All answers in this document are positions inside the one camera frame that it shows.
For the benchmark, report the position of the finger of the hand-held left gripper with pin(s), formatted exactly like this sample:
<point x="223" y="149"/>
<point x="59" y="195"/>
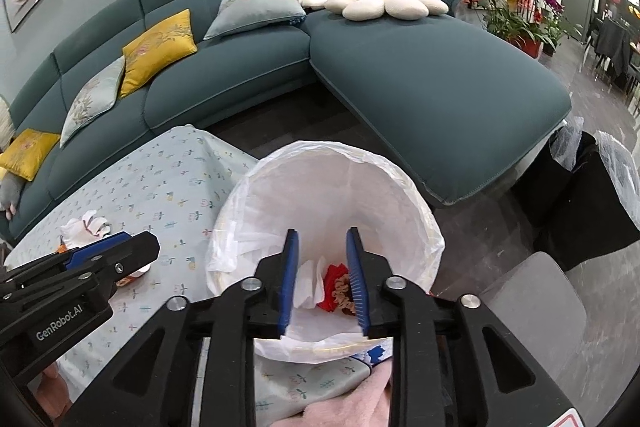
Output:
<point x="100" y="247"/>
<point x="135" y="252"/>

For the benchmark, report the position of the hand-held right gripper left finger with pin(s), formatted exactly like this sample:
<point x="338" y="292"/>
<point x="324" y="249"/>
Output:
<point x="289" y="287"/>

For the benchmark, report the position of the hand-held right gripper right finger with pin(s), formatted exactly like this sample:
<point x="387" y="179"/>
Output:
<point x="358" y="287"/>

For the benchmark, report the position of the white tissue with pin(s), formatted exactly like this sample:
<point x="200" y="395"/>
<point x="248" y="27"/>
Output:
<point x="310" y="287"/>
<point x="82" y="227"/>

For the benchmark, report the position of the white-lined waste bin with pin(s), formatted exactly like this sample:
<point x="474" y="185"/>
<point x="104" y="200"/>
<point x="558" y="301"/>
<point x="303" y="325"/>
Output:
<point x="310" y="187"/>

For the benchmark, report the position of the red snack wrapper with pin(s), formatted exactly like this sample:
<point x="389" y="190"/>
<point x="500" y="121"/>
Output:
<point x="330" y="279"/>

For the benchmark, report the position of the floral printed tablecloth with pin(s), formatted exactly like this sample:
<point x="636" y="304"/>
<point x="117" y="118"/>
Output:
<point x="165" y="187"/>

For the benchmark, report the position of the grey plush toy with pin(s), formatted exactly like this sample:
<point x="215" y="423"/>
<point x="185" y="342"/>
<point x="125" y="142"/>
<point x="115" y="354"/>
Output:
<point x="10" y="197"/>

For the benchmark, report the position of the pink clothing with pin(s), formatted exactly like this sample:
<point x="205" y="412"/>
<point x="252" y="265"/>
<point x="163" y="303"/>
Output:
<point x="345" y="402"/>

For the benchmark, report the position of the yellow embroidered pillow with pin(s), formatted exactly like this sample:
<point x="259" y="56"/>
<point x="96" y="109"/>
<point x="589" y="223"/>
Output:
<point x="27" y="152"/>
<point x="160" y="52"/>

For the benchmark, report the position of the pale blue embroidered pillow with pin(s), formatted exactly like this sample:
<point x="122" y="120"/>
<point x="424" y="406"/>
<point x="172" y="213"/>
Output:
<point x="250" y="14"/>
<point x="92" y="102"/>

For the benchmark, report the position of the grey stool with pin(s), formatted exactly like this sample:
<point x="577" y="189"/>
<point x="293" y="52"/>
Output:
<point x="535" y="302"/>

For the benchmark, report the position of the teal sectional sofa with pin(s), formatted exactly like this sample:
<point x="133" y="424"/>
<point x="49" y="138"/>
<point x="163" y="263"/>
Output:
<point x="425" y="82"/>

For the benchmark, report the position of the black bag with plastic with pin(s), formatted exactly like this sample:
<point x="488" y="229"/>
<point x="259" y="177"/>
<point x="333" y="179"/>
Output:
<point x="575" y="207"/>

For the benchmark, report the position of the potted orchid plants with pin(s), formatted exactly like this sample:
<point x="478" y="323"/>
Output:
<point x="525" y="22"/>

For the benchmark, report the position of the dark draped dining chair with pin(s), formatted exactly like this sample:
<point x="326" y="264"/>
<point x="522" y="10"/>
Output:
<point x="612" y="47"/>

